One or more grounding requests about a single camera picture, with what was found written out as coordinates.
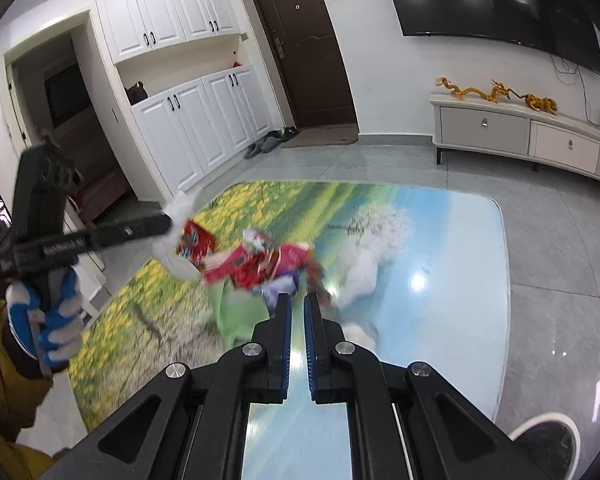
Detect grey slippers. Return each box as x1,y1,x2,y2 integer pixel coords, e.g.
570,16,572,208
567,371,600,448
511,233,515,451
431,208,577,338
245,131,282,159

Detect long yellow dragon figurine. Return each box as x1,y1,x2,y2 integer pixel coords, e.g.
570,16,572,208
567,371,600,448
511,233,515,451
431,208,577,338
435,76,496,104

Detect brown doormat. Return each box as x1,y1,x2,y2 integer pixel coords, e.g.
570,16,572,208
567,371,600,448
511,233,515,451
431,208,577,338
280,125,360,150

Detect white cabinet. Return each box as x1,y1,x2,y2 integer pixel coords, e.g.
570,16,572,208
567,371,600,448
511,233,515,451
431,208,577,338
92,0,277,199

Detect black television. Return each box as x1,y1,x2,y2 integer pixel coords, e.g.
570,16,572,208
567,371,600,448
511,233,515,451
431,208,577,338
380,0,600,77

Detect black bag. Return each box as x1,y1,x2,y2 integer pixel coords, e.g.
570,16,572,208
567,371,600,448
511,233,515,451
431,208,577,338
125,81,149,107

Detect yellow tiger figurine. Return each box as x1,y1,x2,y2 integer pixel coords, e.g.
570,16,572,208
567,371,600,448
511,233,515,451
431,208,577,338
524,94,560,115

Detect landscape printed floor mat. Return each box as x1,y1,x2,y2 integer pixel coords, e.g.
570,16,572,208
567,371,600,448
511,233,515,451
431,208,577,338
67,180,511,480

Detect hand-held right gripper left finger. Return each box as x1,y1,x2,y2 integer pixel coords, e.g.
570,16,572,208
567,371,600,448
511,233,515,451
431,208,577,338
55,292,293,480

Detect brown door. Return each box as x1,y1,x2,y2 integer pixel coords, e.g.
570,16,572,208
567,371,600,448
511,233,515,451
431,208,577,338
248,0,359,132

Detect person's left hand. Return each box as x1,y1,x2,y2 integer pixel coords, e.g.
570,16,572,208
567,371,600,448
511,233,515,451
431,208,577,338
6,270,87,377

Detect pink sofa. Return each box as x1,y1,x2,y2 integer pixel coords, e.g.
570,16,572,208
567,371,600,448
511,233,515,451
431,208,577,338
67,115,134,222

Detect person's black shoe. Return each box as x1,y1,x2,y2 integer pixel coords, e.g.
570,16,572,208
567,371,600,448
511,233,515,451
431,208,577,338
500,412,581,480

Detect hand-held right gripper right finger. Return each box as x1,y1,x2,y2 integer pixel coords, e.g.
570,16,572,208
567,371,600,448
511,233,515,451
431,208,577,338
303,291,552,480

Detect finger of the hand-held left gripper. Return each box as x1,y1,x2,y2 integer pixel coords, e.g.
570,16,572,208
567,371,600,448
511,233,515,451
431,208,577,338
77,214,174,252

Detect red foil snack packet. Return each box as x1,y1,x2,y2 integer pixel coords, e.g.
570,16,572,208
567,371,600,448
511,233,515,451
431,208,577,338
204,245,281,293

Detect green plastic bag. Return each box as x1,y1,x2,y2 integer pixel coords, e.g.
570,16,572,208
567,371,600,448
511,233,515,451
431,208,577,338
207,280,276,350

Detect white television stand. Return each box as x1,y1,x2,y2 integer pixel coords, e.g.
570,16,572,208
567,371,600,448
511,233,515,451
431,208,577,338
428,91,600,189

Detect pink red wrapper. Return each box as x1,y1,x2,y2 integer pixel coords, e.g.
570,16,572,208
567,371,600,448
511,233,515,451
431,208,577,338
275,242,317,282

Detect purple wrapper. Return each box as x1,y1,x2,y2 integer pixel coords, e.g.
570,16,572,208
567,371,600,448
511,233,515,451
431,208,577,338
262,272,302,307

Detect black cable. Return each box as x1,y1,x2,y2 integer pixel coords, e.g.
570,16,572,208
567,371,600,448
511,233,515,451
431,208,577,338
551,52,594,122

